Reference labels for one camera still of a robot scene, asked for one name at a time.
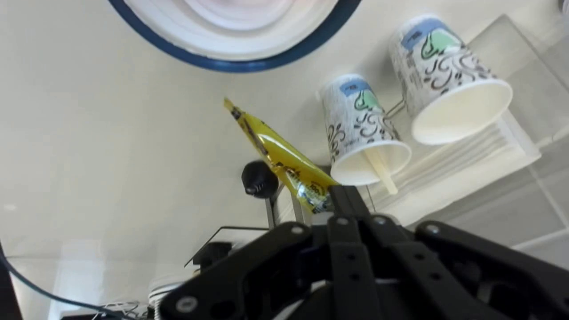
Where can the patterned paper cup left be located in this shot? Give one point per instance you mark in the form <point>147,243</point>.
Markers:
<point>448,92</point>

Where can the patterned paper cup with stick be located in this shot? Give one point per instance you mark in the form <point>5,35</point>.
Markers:
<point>359,132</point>

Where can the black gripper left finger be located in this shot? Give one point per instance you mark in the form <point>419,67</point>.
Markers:
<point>256,282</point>

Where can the wooden stir stick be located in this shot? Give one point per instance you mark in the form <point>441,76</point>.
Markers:
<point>380,170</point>

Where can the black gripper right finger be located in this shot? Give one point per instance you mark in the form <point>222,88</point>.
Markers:
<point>453,275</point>

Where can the yellow packet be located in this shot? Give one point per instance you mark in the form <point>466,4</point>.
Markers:
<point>306,182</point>

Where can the blue bowl white interior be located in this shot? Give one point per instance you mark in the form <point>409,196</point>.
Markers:
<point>323,33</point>

